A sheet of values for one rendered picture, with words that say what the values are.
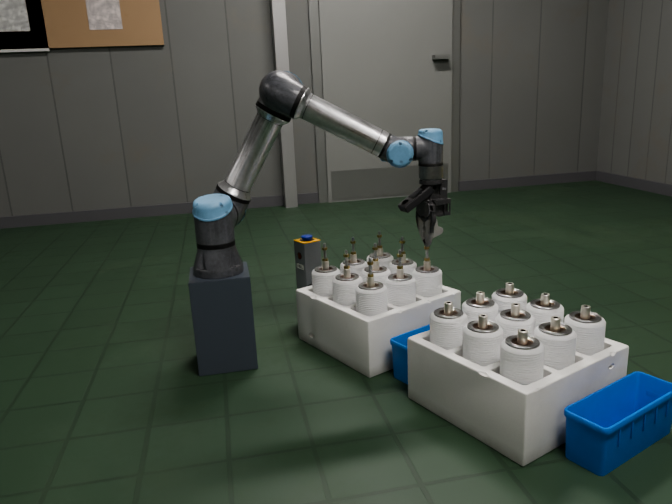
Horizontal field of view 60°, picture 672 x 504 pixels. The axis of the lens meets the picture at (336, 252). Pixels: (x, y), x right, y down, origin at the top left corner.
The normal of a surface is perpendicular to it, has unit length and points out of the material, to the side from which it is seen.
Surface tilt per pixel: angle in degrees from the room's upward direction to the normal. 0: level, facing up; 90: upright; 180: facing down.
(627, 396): 88
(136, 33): 90
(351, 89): 90
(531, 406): 90
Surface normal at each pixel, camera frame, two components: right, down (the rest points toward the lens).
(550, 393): 0.56, 0.19
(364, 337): -0.80, 0.19
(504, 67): 0.21, 0.25
